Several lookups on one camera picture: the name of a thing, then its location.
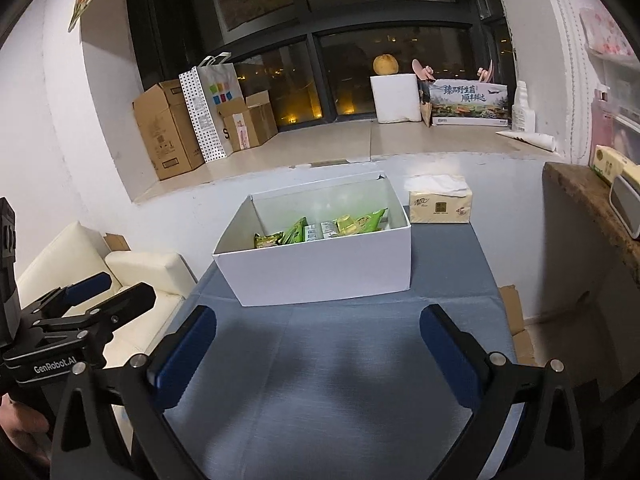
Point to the pink toy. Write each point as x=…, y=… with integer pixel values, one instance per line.
x=422, y=70
x=485, y=72

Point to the polka dot paper bag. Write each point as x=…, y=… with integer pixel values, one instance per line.
x=202, y=115

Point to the tall cardboard box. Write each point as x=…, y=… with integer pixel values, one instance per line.
x=167, y=132

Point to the cardboard box pink label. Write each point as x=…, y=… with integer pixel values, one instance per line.
x=235, y=130

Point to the white plastic bottle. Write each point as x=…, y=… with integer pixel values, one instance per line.
x=524, y=110

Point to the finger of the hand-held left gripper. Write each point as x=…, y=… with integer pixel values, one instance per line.
x=87, y=282
x=125, y=300

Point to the wooden side table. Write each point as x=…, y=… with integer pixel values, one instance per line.
x=585, y=200

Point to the grey white speaker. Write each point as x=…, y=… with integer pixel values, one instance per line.
x=627, y=200

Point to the plain green snack packet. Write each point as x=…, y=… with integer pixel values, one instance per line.
x=295, y=231

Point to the black window frame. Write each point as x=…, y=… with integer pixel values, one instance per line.
x=310, y=35

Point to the printed gift box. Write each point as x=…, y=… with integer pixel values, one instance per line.
x=470, y=102

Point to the white bag coloured squares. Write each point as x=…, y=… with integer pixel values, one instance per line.
x=222, y=85

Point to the yellow green carton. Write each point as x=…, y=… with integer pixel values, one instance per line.
x=607, y=162

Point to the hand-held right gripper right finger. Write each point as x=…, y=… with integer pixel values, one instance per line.
x=447, y=357

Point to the cream sofa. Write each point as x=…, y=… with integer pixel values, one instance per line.
x=135, y=270

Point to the open cardboard box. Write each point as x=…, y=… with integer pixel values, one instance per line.
x=262, y=120

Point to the person's left hand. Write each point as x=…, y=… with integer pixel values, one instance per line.
x=20, y=427

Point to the green biscuit packet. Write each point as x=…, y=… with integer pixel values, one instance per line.
x=372, y=219

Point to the white cardboard box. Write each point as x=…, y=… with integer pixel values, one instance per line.
x=310, y=275

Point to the plastic drawer unit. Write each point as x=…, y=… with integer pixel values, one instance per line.
x=615, y=85

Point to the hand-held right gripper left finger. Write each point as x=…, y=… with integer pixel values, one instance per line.
x=185, y=355

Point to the cardboard flap piece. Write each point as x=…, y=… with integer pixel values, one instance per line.
x=119, y=242

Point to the yellow tissue pack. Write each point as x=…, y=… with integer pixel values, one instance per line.
x=440, y=207

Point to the white foam box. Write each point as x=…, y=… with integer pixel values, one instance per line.
x=395, y=99

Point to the pomelo fruit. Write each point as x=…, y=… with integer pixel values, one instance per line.
x=385, y=65

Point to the flat cardboard sheet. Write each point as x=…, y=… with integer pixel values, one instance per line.
x=517, y=325

